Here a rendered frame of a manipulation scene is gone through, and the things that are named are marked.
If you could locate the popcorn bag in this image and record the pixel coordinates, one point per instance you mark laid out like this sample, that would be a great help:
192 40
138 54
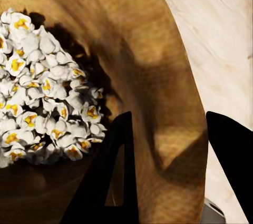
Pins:
132 48

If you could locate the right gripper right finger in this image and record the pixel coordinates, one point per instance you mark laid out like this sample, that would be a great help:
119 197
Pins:
233 145

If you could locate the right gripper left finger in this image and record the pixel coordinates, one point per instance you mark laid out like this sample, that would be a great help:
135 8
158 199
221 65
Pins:
88 204

